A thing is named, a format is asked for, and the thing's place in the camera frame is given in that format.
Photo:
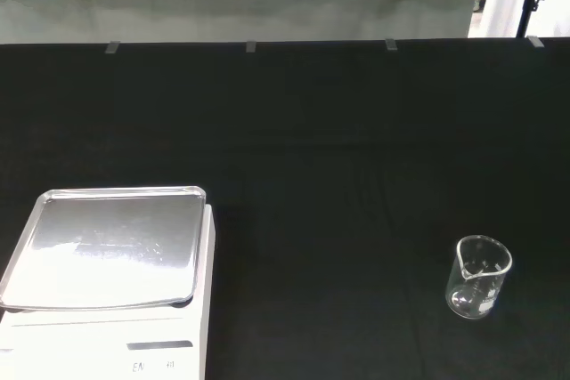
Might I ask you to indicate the black bench cloth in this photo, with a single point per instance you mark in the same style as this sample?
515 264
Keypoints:
320 175

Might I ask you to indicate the grey cloth clip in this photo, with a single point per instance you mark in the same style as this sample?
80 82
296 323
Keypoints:
111 48
535 41
391 44
251 46

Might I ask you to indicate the small clear glass beaker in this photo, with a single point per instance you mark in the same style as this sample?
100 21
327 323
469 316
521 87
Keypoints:
474 295

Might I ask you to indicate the white electronic balance steel pan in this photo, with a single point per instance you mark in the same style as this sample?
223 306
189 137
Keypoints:
111 260

